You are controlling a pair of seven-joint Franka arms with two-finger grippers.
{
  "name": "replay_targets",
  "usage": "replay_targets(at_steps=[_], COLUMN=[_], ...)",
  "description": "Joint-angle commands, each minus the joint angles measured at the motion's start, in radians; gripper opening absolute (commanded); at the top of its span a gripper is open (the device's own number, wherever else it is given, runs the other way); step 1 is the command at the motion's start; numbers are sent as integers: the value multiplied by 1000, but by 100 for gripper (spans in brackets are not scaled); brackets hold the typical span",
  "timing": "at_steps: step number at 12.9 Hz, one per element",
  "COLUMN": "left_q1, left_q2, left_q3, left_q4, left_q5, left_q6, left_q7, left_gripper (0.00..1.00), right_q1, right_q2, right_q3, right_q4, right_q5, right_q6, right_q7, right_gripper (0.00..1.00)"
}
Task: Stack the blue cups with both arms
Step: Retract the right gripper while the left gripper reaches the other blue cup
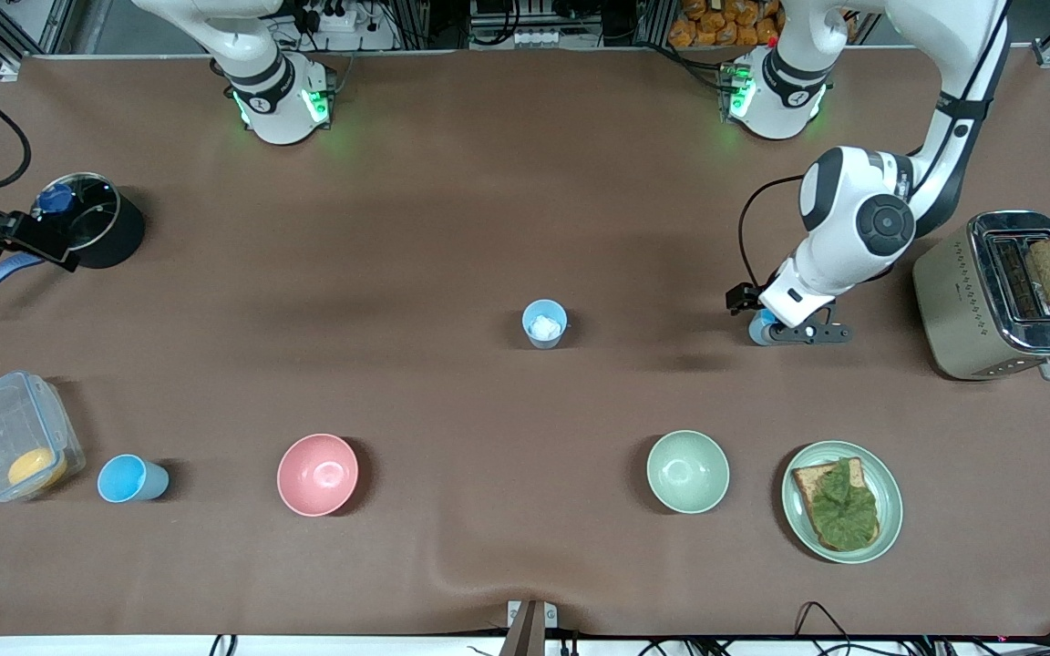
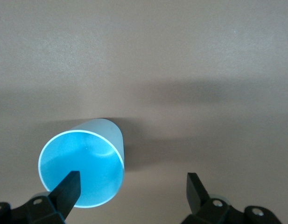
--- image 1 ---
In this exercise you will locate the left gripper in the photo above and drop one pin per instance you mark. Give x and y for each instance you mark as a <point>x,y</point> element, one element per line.
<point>744,298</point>

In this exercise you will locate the light blue cup with paper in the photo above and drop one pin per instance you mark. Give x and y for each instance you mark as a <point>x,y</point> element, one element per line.
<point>545,343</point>

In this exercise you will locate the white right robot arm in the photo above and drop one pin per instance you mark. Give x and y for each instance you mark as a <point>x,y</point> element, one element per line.
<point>274,91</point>

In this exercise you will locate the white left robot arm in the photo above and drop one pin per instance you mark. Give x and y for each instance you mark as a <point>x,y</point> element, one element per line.
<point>862,210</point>

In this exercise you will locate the glass lid with blue knob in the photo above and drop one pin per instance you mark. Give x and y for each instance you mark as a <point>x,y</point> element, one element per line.
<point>92,214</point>

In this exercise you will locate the pale green bowl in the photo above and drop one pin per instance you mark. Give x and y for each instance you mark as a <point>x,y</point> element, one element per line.
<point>687,471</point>

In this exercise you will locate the brown bread slice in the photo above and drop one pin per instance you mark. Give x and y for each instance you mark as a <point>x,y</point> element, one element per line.
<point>808,478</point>

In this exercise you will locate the beige and chrome toaster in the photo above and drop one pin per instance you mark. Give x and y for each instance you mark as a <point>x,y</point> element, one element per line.
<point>953,310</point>

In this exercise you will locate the yellow round food piece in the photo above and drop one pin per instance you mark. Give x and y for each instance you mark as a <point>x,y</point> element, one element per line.
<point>37,468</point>

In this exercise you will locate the green lettuce leaf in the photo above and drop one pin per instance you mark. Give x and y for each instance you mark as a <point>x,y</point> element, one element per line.
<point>844,510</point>

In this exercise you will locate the pale green plate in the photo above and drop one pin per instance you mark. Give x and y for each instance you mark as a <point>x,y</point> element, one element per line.
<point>891,501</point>

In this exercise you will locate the orange packaged buns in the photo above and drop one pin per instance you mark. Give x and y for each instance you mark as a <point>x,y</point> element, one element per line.
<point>725,32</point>

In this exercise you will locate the white power strip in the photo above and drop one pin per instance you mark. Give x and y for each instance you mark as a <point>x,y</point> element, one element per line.
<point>537,38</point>
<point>338,16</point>

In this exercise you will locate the pink bowl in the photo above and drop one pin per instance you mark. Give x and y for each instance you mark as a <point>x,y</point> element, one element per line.
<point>317,474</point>

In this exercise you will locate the grey metal table bracket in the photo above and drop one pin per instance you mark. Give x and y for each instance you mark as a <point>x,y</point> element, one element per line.
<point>525,629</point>

